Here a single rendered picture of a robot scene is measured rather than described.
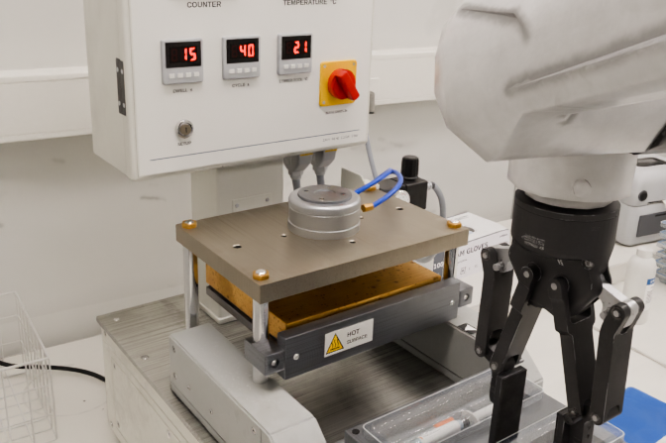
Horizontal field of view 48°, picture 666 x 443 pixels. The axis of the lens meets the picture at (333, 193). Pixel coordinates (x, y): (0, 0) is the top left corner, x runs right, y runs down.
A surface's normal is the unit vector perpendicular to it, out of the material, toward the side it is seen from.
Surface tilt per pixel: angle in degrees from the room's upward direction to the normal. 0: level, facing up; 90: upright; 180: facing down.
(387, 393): 0
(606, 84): 113
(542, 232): 90
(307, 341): 90
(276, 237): 0
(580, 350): 74
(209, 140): 90
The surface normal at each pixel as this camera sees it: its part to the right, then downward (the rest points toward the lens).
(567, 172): -0.46, 0.28
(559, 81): -0.86, 0.41
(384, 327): 0.59, 0.28
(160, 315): 0.04, -0.94
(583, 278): -0.81, 0.16
